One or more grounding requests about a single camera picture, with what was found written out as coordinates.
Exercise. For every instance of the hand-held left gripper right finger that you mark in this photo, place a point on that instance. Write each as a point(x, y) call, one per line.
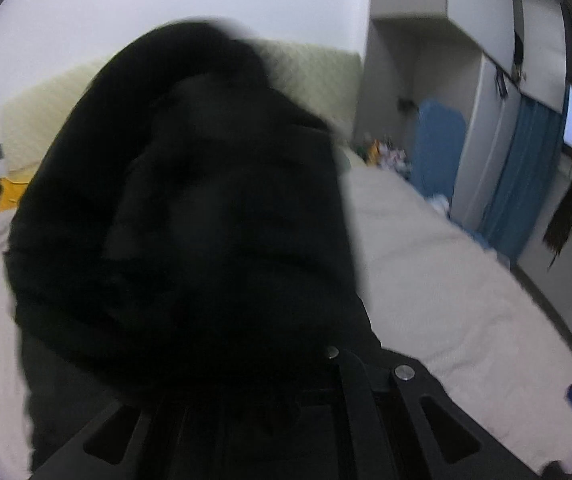
point(357, 412)

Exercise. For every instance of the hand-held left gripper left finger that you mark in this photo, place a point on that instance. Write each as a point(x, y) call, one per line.
point(166, 441)

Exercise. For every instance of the black garment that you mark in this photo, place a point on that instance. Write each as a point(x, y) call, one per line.
point(190, 210)

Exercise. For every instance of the bed with beige sheet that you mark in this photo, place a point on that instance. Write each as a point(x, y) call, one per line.
point(441, 310)

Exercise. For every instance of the pile of small colourful things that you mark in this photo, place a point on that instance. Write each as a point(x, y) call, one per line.
point(386, 156)

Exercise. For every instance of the blue draped cloth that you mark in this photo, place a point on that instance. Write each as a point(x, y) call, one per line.
point(437, 150)

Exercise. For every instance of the blue curtain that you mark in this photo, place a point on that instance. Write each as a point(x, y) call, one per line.
point(521, 175)

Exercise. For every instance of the yellow cloth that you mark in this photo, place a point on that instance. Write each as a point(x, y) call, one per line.
point(11, 195)

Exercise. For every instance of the light green padded headboard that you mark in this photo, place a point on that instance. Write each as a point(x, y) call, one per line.
point(316, 80)

